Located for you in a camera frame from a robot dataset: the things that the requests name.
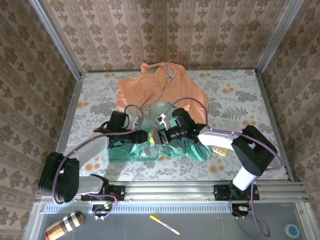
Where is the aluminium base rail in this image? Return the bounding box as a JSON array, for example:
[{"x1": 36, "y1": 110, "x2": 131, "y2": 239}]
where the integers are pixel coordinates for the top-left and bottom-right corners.
[{"x1": 34, "y1": 181, "x2": 307, "y2": 204}]

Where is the aluminium table side rail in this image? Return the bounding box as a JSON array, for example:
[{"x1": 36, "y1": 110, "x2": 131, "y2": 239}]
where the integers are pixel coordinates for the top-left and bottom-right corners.
[
  {"x1": 254, "y1": 69, "x2": 295, "y2": 183},
  {"x1": 37, "y1": 72, "x2": 84, "y2": 198}
]

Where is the slotted grey cable duct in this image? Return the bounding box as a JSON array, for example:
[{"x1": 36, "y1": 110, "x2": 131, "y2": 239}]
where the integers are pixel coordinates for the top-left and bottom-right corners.
[{"x1": 43, "y1": 201, "x2": 234, "y2": 214}]

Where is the aluminium frame post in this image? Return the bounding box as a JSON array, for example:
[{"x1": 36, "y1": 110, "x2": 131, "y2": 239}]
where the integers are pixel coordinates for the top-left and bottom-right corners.
[
  {"x1": 254, "y1": 0, "x2": 305, "y2": 74},
  {"x1": 28, "y1": 0, "x2": 83, "y2": 79}
]

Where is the beige calculator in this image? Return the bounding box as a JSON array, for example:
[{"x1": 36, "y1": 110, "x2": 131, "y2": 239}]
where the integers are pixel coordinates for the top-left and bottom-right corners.
[{"x1": 211, "y1": 144, "x2": 231, "y2": 158}]

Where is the yellow white marker pen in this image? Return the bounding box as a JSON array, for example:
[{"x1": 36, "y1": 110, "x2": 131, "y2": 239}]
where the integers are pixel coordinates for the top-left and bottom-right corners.
[{"x1": 149, "y1": 214, "x2": 181, "y2": 236}]

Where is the striped wooden cylinder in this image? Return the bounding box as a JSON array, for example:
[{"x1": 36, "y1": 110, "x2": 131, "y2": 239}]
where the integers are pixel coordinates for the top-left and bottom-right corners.
[{"x1": 44, "y1": 210, "x2": 85, "y2": 238}]

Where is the purple base cable long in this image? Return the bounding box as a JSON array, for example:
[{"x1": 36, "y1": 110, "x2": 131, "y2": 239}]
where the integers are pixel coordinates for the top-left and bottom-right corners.
[{"x1": 234, "y1": 183, "x2": 271, "y2": 237}]

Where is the orange and green jacket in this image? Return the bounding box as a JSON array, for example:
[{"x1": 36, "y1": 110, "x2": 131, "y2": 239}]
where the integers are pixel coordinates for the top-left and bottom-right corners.
[{"x1": 108, "y1": 61, "x2": 212, "y2": 163}]

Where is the purple base cable short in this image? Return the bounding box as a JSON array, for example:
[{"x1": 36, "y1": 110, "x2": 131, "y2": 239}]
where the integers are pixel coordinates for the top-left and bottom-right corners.
[{"x1": 91, "y1": 193, "x2": 118, "y2": 221}]

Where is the blue tape roll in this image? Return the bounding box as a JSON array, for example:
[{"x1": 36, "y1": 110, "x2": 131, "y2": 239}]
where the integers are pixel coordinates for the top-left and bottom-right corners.
[{"x1": 284, "y1": 223, "x2": 300, "y2": 238}]

